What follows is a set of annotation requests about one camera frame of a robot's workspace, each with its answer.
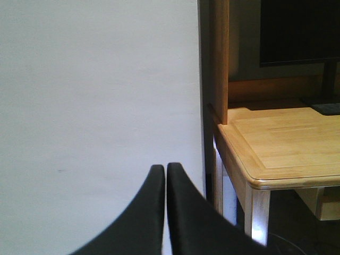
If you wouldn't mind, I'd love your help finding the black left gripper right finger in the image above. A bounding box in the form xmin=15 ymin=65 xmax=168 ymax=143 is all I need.
xmin=167 ymin=163 xmax=268 ymax=254

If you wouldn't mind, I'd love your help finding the light wooden desk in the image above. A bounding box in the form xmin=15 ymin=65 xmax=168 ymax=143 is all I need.
xmin=209 ymin=1 xmax=339 ymax=245

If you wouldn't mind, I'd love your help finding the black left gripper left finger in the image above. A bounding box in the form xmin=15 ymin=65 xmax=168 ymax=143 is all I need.
xmin=73 ymin=165 xmax=165 ymax=254

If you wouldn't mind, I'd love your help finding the black computer monitor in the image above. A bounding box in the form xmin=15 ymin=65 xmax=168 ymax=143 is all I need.
xmin=260 ymin=1 xmax=339 ymax=104

